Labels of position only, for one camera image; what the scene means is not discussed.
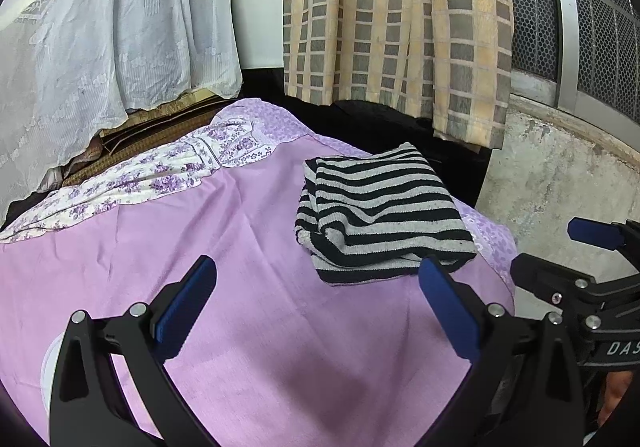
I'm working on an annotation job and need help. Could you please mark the person's right hand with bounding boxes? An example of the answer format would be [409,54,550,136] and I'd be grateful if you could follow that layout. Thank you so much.
[597,369,636,428]

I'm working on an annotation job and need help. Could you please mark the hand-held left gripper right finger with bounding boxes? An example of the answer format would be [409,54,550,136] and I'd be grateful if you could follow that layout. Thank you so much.
[419,254,586,447]

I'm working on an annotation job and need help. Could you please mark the window with metal mesh grille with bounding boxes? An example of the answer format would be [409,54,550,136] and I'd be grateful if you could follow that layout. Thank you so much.
[500,0,640,120]

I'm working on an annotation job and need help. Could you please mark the purple blanket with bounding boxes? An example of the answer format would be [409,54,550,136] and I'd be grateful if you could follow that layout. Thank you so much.
[0,97,518,447]

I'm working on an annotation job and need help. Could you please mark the white purple floral quilt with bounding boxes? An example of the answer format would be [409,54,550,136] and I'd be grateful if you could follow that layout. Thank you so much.
[0,119,278,244]

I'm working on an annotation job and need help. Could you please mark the black grey striped sweater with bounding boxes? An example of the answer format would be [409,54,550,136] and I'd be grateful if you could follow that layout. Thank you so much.
[294,142,478,287]

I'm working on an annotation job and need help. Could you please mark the beige grey checked curtain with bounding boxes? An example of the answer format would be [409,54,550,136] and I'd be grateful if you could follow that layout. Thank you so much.
[281,0,513,150]

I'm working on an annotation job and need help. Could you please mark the dark cloth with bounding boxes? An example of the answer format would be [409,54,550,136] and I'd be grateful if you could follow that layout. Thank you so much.
[240,68,493,210]

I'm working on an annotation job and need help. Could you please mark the brown woven mats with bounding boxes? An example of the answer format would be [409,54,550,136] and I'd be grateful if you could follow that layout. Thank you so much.
[62,89,236,188]

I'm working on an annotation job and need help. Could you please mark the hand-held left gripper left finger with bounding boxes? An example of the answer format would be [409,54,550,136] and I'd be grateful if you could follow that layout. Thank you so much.
[50,254,218,447]

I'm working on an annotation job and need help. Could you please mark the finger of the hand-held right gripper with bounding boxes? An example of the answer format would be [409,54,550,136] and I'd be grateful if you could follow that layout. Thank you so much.
[510,252,601,310]
[567,218,640,273]

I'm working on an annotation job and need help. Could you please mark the white lace cloth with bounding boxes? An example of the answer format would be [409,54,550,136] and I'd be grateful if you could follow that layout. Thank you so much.
[0,0,244,222]

